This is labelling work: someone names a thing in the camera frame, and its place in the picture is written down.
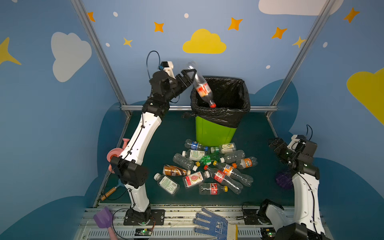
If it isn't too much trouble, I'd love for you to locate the clear bottle red label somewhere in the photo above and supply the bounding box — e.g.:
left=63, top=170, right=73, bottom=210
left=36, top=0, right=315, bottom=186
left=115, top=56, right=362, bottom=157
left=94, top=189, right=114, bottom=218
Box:
left=188, top=62, right=216, bottom=108

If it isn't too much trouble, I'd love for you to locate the orange label short bottle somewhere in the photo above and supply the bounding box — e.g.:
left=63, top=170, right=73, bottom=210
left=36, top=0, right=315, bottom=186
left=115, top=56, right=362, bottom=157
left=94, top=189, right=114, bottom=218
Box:
left=232, top=156, right=258, bottom=170

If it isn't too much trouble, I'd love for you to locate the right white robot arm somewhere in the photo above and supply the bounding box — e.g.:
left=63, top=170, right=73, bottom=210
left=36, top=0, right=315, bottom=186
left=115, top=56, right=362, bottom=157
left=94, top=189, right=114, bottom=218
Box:
left=259, top=135, right=327, bottom=240

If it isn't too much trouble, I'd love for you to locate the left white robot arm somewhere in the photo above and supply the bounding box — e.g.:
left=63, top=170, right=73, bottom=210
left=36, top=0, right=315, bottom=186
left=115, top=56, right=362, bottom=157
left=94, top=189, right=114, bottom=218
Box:
left=110, top=69, right=197, bottom=224

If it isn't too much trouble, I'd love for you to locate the green bin black liner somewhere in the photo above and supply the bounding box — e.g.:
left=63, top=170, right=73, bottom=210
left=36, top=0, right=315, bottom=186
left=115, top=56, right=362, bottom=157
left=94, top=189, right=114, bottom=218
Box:
left=191, top=76, right=251, bottom=147

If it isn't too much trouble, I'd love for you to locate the purple plastic ball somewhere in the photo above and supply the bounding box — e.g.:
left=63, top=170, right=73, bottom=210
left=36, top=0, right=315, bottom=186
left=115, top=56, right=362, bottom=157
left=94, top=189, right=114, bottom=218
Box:
left=275, top=172, right=294, bottom=190

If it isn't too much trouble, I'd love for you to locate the orange label long bottle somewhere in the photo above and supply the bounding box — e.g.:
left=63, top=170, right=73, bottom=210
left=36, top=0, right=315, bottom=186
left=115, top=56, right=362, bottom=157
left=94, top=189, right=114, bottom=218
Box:
left=213, top=161, right=254, bottom=187

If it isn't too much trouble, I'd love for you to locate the clear bottle blue cap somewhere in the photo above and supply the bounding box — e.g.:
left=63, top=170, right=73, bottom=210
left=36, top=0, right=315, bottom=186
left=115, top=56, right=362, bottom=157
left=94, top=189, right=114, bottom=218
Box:
left=185, top=139, right=209, bottom=152

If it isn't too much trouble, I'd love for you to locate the white label tea bottle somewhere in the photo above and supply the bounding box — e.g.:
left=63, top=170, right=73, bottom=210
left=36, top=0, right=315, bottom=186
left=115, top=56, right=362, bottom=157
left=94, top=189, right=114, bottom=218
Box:
left=182, top=149, right=206, bottom=161

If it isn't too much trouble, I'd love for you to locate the cream label bottle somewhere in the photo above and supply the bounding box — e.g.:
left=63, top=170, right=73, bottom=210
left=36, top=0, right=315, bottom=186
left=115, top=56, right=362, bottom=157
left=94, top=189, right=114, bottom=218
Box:
left=210, top=143, right=237, bottom=155

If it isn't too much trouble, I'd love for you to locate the pink plastic watering can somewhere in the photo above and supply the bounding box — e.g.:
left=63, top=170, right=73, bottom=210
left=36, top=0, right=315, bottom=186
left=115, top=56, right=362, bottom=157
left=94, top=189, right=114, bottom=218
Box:
left=107, top=138, right=130, bottom=163

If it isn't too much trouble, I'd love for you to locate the brown drink bottle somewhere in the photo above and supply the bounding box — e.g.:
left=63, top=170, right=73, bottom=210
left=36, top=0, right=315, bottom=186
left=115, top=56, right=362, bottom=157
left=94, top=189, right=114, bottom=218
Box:
left=163, top=165, right=191, bottom=177

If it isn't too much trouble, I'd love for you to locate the green sprite bottle centre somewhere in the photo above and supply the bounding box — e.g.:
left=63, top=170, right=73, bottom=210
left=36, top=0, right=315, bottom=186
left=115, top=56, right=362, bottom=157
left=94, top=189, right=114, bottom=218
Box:
left=199, top=152, right=221, bottom=166

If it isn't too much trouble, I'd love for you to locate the long bottle red label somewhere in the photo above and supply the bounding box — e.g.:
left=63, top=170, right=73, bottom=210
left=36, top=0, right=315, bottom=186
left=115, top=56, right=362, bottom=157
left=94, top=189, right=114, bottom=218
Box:
left=204, top=166, right=243, bottom=195

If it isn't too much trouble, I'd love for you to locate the pink label bottle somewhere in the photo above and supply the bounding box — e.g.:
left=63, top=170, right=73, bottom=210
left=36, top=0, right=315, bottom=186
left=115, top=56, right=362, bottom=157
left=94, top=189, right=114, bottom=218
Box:
left=183, top=171, right=211, bottom=189

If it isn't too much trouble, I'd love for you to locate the clear bottle white cap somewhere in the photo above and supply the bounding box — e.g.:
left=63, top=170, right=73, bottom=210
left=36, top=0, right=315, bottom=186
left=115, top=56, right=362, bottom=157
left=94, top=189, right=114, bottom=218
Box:
left=154, top=173, right=180, bottom=196

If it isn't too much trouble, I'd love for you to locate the small bottle yellow cap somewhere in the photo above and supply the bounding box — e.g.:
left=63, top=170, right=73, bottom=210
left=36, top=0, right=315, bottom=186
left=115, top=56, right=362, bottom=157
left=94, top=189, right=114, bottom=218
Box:
left=199, top=183, right=228, bottom=196

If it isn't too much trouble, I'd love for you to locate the blue dotted work glove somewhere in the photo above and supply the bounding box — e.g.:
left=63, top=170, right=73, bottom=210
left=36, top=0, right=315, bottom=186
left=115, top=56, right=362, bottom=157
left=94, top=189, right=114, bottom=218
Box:
left=193, top=207, right=238, bottom=240

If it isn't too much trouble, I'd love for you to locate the aluminium frame rail back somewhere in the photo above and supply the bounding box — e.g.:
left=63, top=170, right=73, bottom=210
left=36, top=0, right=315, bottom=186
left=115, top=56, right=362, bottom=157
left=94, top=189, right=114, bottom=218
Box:
left=120, top=104, right=279, bottom=113

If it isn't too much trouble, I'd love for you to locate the wooden handle garden tool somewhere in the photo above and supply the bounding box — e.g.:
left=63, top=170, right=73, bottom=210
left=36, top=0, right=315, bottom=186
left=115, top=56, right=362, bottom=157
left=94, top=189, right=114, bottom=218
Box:
left=100, top=185, right=124, bottom=201

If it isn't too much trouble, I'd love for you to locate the left aluminium post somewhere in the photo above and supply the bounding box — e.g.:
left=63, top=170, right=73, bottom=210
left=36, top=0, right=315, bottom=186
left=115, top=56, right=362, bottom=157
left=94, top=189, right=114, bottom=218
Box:
left=71, top=0, right=127, bottom=107

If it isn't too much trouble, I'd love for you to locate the aluminium corner post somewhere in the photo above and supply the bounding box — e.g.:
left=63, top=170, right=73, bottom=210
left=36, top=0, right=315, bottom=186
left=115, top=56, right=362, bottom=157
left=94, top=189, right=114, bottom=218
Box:
left=266, top=0, right=337, bottom=120

